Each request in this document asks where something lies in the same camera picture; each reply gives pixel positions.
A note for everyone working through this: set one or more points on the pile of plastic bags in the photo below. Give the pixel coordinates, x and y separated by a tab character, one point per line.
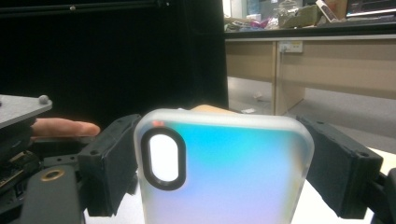
280	17

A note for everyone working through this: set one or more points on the white table board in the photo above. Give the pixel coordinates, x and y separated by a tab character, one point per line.
314	208

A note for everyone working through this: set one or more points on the light wooden table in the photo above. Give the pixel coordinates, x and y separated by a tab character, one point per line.
208	109

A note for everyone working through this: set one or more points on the dark monitor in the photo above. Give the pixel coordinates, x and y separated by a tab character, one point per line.
370	7

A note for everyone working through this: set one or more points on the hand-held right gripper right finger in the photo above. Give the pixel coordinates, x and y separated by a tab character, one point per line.
342	174

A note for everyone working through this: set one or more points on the white paper scrap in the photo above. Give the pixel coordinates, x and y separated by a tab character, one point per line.
248	110
257	95

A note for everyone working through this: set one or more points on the white wall socket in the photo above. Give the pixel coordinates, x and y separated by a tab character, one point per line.
291	46

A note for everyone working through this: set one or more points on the iridescent phone case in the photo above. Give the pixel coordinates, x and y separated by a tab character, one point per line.
233	171

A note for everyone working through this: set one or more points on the black curtain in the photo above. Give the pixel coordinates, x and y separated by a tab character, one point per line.
109	62

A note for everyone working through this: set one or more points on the beige wooden desk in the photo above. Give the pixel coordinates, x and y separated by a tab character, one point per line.
336	68

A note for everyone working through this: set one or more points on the cardboard box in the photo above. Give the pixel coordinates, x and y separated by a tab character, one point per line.
331	9

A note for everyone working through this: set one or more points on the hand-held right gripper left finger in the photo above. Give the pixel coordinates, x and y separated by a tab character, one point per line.
109	161

